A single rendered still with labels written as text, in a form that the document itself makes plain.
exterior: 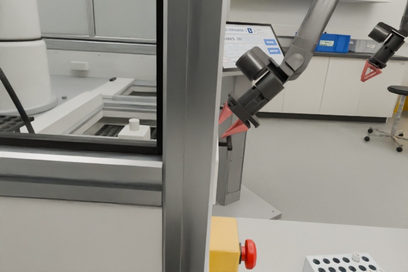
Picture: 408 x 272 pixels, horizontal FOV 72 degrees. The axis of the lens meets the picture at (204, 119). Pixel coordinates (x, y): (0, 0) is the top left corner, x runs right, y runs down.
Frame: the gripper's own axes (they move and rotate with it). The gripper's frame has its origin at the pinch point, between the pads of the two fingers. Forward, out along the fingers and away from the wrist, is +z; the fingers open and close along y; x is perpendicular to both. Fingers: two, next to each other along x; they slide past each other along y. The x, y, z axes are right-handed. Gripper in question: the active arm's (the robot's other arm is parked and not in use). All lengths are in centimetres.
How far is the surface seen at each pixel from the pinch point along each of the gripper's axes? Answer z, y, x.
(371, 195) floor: -13, -151, -126
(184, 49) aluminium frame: -16, 19, 51
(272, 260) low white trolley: 4.2, -20.0, 25.2
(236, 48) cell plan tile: -15, 5, -85
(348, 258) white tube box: -7.1, -27.2, 26.9
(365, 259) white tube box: -9.1, -30.2, 26.1
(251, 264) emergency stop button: 0.0, -7.5, 38.3
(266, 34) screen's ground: -32, -3, -107
